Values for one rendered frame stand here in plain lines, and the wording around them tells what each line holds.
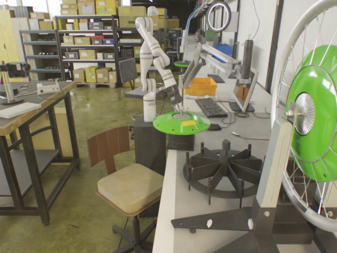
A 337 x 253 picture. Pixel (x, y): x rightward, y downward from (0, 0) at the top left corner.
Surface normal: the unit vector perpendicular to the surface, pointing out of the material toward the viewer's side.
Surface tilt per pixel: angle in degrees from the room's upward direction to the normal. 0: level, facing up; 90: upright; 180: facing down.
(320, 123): 89
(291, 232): 0
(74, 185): 0
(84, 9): 90
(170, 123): 17
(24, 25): 90
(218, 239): 0
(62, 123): 90
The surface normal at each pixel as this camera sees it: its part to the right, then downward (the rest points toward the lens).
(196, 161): -0.37, 0.39
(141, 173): 0.00, -0.93
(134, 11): -0.04, 0.38
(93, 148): 0.90, 0.16
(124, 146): 0.50, 0.33
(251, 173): -0.66, 0.33
